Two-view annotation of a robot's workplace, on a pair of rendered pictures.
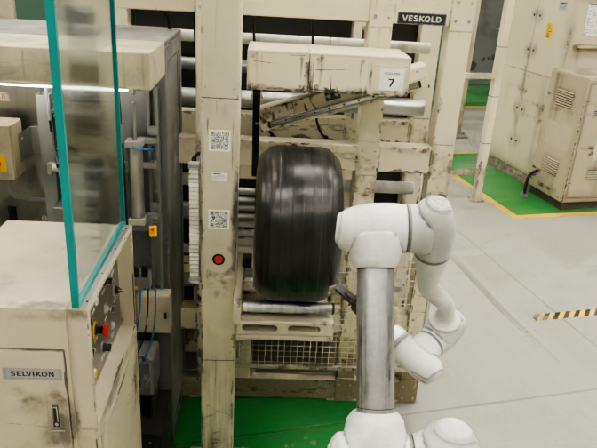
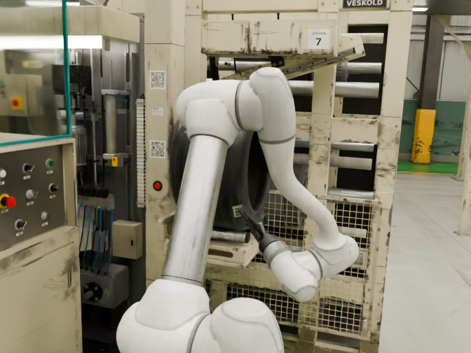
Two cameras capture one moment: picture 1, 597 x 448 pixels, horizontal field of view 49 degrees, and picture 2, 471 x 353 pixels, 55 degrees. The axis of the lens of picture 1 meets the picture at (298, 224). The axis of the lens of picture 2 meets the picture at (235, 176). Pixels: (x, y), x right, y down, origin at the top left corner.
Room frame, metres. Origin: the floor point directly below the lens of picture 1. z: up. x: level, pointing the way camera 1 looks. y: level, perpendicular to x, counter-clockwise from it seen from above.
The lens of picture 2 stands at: (0.48, -0.72, 1.48)
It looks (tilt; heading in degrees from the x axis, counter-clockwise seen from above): 11 degrees down; 21
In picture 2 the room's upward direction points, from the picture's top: 2 degrees clockwise
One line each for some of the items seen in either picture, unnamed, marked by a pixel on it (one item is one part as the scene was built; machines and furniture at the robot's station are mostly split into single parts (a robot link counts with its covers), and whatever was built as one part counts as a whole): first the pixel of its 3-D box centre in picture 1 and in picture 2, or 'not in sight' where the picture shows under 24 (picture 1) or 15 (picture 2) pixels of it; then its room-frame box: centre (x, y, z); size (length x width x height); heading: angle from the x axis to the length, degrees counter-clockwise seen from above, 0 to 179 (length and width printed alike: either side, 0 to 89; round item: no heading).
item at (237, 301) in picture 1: (239, 287); (181, 218); (2.24, 0.21, 0.90); 0.40 x 0.03 x 0.10; 3
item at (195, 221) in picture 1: (195, 222); (144, 153); (2.18, 0.37, 1.19); 0.05 x 0.04 x 0.48; 3
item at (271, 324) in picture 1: (284, 322); (206, 247); (2.11, 0.03, 0.84); 0.36 x 0.09 x 0.06; 93
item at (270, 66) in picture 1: (326, 68); (271, 40); (2.55, -0.07, 1.71); 0.61 x 0.25 x 0.15; 93
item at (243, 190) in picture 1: (234, 215); not in sight; (2.61, 0.28, 1.05); 0.20 x 0.15 x 0.30; 93
